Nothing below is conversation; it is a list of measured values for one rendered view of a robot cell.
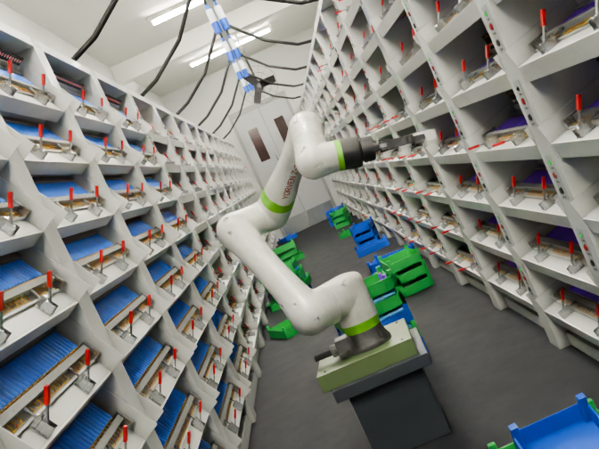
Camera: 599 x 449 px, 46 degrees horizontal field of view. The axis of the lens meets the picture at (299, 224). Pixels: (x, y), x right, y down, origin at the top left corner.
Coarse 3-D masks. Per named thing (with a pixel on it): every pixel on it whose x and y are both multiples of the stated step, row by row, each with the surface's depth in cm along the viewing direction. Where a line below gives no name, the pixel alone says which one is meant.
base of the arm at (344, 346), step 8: (376, 328) 229; (384, 328) 233; (344, 336) 234; (352, 336) 230; (360, 336) 228; (368, 336) 228; (376, 336) 228; (384, 336) 229; (336, 344) 231; (344, 344) 231; (352, 344) 231; (360, 344) 228; (368, 344) 227; (376, 344) 227; (328, 352) 233; (336, 352) 232; (344, 352) 229; (352, 352) 230; (360, 352) 228; (320, 360) 234
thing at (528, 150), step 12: (516, 108) 238; (492, 120) 242; (504, 120) 242; (480, 132) 242; (528, 132) 182; (504, 144) 215; (528, 144) 190; (480, 156) 239; (492, 156) 226; (504, 156) 215; (516, 156) 204; (528, 156) 195; (540, 156) 186
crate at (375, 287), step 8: (384, 272) 316; (392, 272) 303; (368, 280) 321; (376, 280) 322; (384, 280) 302; (392, 280) 303; (368, 288) 301; (376, 288) 302; (384, 288) 302; (392, 288) 303; (376, 296) 302
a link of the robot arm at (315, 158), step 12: (312, 132) 212; (300, 144) 210; (312, 144) 208; (324, 144) 209; (336, 144) 208; (300, 156) 208; (312, 156) 206; (324, 156) 207; (336, 156) 207; (300, 168) 209; (312, 168) 207; (324, 168) 208; (336, 168) 209
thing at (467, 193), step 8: (472, 168) 313; (464, 176) 313; (472, 176) 308; (456, 184) 313; (464, 184) 309; (472, 184) 295; (480, 184) 282; (448, 192) 313; (456, 192) 313; (464, 192) 297; (472, 192) 291; (480, 192) 270; (456, 200) 306; (464, 200) 290; (472, 200) 278; (480, 200) 268; (472, 208) 287; (480, 208) 273; (488, 208) 260
